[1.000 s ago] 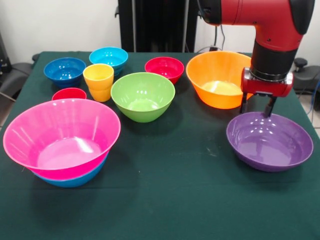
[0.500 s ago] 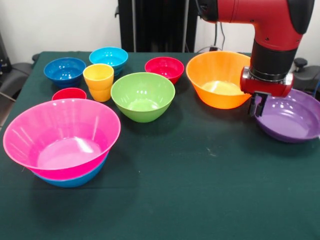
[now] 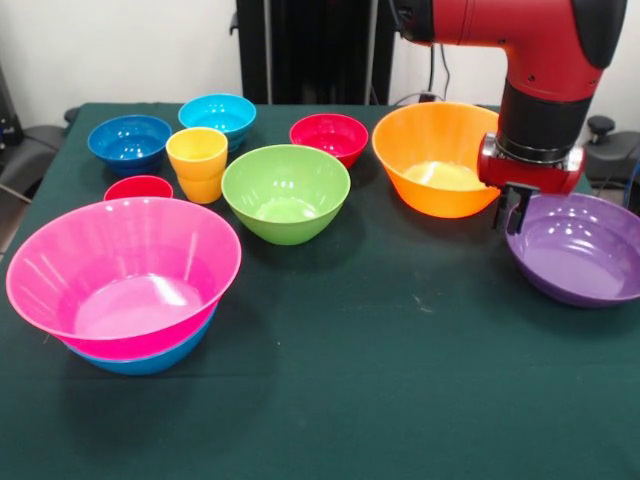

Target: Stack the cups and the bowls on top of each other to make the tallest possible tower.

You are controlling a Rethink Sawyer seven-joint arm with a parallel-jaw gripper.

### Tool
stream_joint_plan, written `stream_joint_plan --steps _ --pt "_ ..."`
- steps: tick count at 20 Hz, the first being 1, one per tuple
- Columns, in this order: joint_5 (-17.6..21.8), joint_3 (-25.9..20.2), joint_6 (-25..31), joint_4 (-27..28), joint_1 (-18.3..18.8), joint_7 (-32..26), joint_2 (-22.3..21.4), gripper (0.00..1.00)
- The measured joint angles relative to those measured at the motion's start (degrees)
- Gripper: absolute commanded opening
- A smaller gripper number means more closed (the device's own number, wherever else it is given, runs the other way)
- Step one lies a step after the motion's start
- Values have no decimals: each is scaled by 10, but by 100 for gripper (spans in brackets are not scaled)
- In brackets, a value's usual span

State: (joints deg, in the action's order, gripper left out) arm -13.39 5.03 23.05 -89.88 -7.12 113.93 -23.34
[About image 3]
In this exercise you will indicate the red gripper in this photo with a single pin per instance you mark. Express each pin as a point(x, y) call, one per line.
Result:
point(525, 172)

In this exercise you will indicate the purple bowl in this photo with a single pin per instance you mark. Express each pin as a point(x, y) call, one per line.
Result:
point(575, 265)

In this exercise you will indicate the large pink bowl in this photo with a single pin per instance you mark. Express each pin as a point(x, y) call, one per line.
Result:
point(120, 250)

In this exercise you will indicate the large orange bowl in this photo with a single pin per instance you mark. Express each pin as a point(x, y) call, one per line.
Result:
point(430, 135)

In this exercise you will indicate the black knobbed device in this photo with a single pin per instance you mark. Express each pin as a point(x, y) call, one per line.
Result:
point(617, 150)

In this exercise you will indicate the small red bowl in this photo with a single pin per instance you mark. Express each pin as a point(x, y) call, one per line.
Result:
point(327, 135)

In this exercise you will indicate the dark green tablecloth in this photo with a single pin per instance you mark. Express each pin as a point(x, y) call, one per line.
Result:
point(400, 400)

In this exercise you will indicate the green bowl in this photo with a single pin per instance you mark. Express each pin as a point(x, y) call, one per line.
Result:
point(285, 185)

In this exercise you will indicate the small light blue bowl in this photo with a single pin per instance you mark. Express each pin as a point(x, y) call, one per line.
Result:
point(217, 112)

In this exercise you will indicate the yellow cup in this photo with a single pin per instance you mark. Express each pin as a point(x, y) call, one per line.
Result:
point(197, 165)

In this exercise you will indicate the red cup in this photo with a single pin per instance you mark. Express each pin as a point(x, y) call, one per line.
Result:
point(137, 189)

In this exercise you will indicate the small dark blue bowl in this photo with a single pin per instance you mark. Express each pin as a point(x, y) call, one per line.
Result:
point(127, 142)

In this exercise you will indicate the large light blue bowl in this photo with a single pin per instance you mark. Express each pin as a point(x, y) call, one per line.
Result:
point(145, 365)

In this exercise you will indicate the black table clamp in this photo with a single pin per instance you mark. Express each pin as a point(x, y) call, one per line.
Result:
point(70, 115)

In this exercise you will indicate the black chair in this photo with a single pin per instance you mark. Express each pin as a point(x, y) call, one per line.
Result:
point(30, 150)

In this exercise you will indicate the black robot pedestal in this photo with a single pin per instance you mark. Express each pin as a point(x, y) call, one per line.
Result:
point(310, 50)

